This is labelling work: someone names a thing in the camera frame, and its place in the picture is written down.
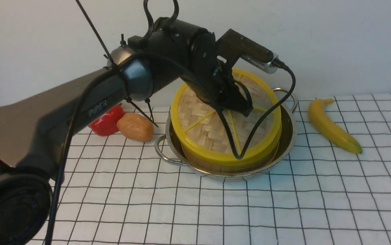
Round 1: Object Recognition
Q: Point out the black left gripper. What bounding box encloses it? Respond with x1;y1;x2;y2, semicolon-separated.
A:
195;58;253;117

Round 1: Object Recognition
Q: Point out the woven bamboo steamer lid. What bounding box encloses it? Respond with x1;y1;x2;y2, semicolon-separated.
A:
170;68;282;157

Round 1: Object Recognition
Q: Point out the bamboo steamer basket yellow rim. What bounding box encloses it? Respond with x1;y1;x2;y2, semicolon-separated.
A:
181;132;281;174

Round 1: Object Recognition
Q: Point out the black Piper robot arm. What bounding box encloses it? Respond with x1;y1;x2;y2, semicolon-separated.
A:
0;17;265;245

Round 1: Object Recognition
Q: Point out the stainless steel pot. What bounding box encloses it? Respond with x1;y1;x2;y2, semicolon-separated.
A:
154;94;299;182

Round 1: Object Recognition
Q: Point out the brown potato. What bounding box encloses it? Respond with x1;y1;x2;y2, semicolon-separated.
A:
116;113;154;142

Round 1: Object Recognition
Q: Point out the yellow banana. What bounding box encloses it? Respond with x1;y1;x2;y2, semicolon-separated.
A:
308;99;362;154

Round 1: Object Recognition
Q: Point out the red bell pepper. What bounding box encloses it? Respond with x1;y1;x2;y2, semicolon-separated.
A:
88;103;125;136

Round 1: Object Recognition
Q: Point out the white checkered tablecloth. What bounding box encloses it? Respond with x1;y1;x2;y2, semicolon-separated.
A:
52;94;391;245

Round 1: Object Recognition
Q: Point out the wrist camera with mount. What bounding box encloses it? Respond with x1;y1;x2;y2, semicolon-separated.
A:
216;29;278;74

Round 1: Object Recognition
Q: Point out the black camera cable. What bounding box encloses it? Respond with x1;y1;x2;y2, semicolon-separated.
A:
44;51;297;245

